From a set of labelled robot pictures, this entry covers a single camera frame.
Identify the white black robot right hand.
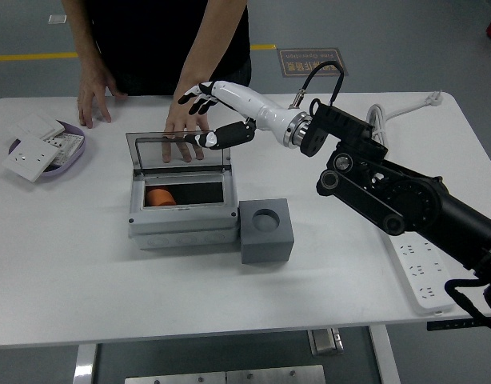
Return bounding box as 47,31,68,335
177,80,299,150

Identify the person's left hand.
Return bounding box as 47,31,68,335
161,95,213,164

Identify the grey cube with round hole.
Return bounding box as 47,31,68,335
238,198,295,265

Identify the black table controller panel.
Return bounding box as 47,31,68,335
426,318,491,332

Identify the grey box with clear lid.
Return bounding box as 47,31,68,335
125,130,241,251

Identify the purple tray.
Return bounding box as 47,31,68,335
8,119,86,183

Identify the white power cord with plug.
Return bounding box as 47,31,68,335
365,90,445,146

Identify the white table leg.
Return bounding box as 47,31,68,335
368,324,402,384
73,342,99,384

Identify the white switch plate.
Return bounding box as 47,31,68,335
16,113,66,141

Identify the brown floor sign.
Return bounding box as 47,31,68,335
277,47,349,78

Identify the metal base plate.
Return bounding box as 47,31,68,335
124,364,326,384

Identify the grey under-table control box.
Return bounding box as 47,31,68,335
307,327,345,356

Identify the orange cylinder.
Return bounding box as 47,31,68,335
145,186,178,207

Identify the white perforated socket panel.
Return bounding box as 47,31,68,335
43,134,86,167

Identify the yellow floor tape line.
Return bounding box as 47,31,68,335
0,43,277,63

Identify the person's torso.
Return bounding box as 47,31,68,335
71,0,253,97

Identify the person's right hand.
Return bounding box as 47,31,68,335
76,68,129,130

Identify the white power strip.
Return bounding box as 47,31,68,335
383,234,457,318

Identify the white socket plate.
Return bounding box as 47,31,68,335
1,134,59,183

